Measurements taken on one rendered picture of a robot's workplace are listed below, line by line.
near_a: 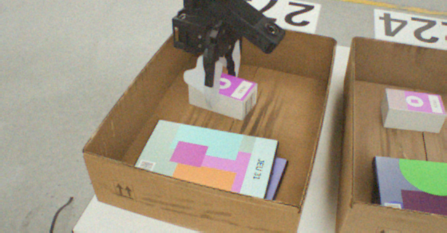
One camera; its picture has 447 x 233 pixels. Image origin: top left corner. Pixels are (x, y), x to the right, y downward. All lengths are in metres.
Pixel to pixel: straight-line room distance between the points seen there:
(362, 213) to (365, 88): 0.36
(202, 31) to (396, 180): 0.35
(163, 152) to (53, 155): 1.24
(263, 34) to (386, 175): 0.27
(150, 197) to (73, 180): 1.17
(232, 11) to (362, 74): 0.32
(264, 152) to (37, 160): 1.33
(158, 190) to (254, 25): 0.26
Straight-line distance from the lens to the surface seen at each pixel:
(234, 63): 0.71
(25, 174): 1.80
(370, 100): 0.79
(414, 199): 0.61
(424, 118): 0.74
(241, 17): 0.61
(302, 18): 0.80
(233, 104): 0.69
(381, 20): 0.84
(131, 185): 0.54
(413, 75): 0.84
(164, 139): 0.64
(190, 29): 0.64
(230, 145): 0.62
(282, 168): 0.62
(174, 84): 0.78
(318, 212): 0.60
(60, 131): 1.93
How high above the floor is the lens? 1.22
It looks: 40 degrees down
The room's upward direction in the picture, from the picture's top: straight up
